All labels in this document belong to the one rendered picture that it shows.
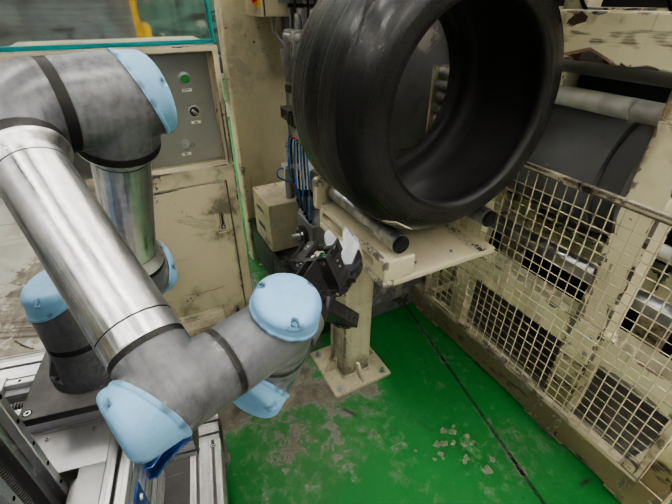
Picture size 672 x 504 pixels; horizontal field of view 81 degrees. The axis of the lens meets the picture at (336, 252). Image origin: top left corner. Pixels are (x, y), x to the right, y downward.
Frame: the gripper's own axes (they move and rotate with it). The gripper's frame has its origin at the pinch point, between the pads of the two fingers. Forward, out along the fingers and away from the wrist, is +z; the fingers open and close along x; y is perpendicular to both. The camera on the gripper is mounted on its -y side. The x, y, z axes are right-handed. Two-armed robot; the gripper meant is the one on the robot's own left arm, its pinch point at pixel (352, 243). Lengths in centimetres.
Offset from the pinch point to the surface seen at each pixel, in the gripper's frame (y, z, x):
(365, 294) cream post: -55, 46, 33
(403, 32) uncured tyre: 28.4, 18.9, -13.6
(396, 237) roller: -11.4, 17.6, -0.5
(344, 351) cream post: -77, 36, 47
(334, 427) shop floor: -92, 12, 48
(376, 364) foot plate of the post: -97, 46, 43
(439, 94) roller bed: 0, 85, -1
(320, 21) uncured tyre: 34.6, 26.0, 3.4
